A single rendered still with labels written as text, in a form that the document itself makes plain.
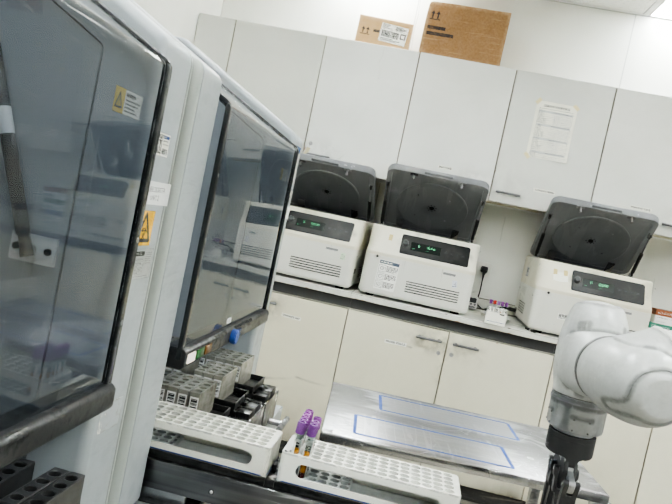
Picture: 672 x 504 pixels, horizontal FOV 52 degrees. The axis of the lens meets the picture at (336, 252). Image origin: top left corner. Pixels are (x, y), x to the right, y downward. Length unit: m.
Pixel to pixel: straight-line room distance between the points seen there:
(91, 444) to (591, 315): 0.75
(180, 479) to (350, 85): 2.91
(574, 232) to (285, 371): 1.67
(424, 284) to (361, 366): 0.52
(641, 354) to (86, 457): 0.73
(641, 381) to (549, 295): 2.55
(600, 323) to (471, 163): 2.68
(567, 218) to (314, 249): 1.32
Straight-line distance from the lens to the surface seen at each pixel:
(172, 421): 1.23
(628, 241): 3.90
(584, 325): 1.15
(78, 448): 0.98
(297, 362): 3.57
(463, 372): 3.52
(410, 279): 3.46
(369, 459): 1.25
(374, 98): 3.82
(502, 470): 1.53
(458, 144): 3.77
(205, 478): 1.21
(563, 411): 1.18
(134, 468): 1.17
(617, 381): 1.00
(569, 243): 3.93
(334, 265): 3.49
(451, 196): 3.72
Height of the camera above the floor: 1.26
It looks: 3 degrees down
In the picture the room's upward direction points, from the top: 12 degrees clockwise
